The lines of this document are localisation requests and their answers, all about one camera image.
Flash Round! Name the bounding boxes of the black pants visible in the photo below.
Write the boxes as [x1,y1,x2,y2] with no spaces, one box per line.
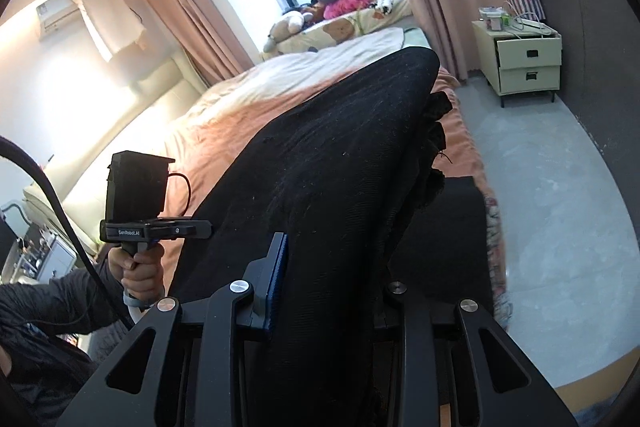
[170,47,450,426]

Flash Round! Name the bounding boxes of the person's left forearm black sleeve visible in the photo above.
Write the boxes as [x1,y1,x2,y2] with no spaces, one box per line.
[1,262,130,336]

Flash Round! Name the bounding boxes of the pink clothing pile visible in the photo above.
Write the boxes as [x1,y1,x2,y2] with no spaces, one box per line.
[323,0,371,20]

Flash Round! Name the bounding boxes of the person's left hand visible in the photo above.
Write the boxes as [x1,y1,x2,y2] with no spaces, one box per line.
[107,244,165,303]

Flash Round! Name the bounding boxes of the cream padded headboard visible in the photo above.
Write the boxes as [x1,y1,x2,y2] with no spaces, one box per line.
[22,51,208,258]

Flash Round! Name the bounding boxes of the grey metal shelf rack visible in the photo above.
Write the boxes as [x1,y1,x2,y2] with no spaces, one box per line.
[1,201,77,284]

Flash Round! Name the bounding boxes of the left pink curtain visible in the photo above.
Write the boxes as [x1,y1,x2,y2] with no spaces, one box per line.
[147,0,254,85]

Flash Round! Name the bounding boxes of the folded black garment right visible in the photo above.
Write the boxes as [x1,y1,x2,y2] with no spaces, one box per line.
[390,177,494,312]

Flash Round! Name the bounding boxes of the teddy bear print pillow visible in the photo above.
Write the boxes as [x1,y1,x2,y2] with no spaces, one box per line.
[262,0,418,60]

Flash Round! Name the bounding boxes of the white bedside cabinet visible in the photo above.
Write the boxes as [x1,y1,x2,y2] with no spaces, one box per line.
[472,21,563,106]

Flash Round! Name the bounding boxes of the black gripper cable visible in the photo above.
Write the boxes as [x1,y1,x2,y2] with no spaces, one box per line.
[0,134,137,333]

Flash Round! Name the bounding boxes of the wall air conditioner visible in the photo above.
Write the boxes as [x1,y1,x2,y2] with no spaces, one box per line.
[36,0,80,40]

